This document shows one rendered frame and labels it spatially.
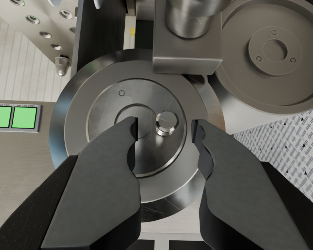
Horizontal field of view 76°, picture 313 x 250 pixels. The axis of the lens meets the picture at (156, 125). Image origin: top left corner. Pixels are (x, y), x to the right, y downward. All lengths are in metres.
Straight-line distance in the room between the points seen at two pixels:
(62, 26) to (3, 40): 2.14
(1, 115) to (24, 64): 1.79
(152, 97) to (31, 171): 0.45
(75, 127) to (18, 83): 2.17
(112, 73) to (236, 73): 0.11
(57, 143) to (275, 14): 0.23
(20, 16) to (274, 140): 0.46
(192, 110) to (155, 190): 0.07
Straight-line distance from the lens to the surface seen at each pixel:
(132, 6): 0.52
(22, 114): 0.59
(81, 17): 0.23
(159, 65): 0.16
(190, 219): 0.52
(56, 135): 0.18
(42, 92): 2.20
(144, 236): 0.53
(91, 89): 0.17
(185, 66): 0.16
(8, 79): 2.39
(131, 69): 0.17
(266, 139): 0.33
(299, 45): 0.23
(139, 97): 0.15
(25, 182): 0.57
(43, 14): 0.45
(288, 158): 0.29
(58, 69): 0.57
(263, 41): 0.22
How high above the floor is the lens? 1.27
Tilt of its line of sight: 10 degrees down
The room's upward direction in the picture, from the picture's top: 178 degrees counter-clockwise
